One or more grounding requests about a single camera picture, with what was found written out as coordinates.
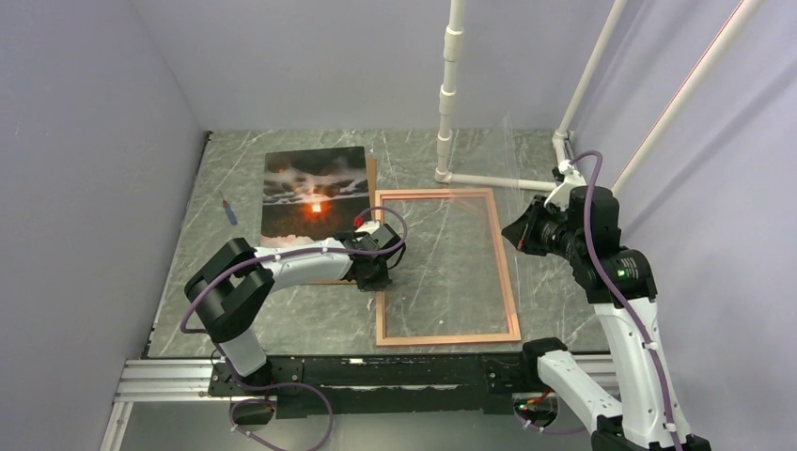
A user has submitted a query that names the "clear acrylic sheet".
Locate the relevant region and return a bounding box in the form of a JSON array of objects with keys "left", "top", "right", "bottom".
[{"left": 379, "top": 114, "right": 526, "bottom": 301}]

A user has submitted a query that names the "white pvc pipe stand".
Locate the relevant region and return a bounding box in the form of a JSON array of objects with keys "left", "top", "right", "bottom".
[{"left": 434, "top": 0, "right": 763, "bottom": 192}]

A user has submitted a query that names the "wooden picture frame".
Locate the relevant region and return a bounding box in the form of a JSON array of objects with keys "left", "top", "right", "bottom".
[{"left": 375, "top": 188, "right": 522, "bottom": 348}]

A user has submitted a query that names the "small blue red screwdriver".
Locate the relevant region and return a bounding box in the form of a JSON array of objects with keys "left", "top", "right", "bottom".
[{"left": 222, "top": 198, "right": 238, "bottom": 226}]

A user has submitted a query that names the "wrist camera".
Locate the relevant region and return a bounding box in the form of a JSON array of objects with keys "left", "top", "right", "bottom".
[
  {"left": 543, "top": 160, "right": 586, "bottom": 211},
  {"left": 353, "top": 216, "right": 382, "bottom": 237}
]

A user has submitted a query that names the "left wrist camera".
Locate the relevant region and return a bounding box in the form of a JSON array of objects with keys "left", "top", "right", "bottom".
[{"left": 353, "top": 216, "right": 382, "bottom": 237}]

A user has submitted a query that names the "brown backing board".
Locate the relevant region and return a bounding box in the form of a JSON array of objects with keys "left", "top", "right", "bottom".
[{"left": 313, "top": 158, "right": 377, "bottom": 286}]

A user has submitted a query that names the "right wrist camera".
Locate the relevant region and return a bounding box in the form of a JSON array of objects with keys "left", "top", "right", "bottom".
[{"left": 543, "top": 160, "right": 586, "bottom": 211}]

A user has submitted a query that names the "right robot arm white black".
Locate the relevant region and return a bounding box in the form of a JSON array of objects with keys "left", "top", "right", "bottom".
[{"left": 502, "top": 186, "right": 711, "bottom": 450}]

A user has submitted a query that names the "aluminium extrusion rail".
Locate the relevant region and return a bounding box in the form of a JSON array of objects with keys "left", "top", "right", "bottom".
[{"left": 99, "top": 353, "right": 624, "bottom": 451}]

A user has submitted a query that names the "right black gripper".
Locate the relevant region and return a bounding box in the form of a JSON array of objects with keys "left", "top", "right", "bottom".
[{"left": 502, "top": 194, "right": 586, "bottom": 261}]

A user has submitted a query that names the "sunset landscape photo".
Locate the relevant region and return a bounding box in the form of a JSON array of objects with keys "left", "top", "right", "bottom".
[{"left": 259, "top": 147, "right": 370, "bottom": 248}]

